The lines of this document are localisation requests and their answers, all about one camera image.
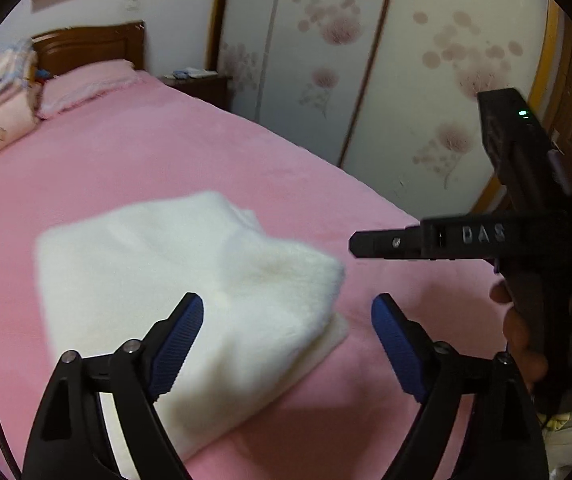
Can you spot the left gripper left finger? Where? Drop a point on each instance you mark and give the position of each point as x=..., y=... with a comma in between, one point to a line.
x=69, y=438

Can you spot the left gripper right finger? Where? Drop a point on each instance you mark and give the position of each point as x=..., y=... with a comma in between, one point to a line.
x=502, y=438

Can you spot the white fluffy cardigan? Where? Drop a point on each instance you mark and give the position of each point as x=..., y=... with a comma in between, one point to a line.
x=263, y=307

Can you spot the right hand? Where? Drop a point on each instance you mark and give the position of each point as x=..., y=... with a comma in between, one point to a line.
x=531, y=365

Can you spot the pink bed sheet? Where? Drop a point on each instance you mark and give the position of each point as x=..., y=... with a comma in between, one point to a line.
x=347, y=419

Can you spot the floral wardrobe doors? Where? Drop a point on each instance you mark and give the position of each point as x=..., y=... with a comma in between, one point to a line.
x=387, y=90

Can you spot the pink pillow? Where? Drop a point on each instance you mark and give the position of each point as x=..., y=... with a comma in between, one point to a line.
x=86, y=83

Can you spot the wooden nightstand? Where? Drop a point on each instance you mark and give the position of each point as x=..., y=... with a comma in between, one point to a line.
x=206, y=85

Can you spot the dark wooden headboard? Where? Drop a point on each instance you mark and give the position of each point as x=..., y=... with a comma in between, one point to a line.
x=62, y=50

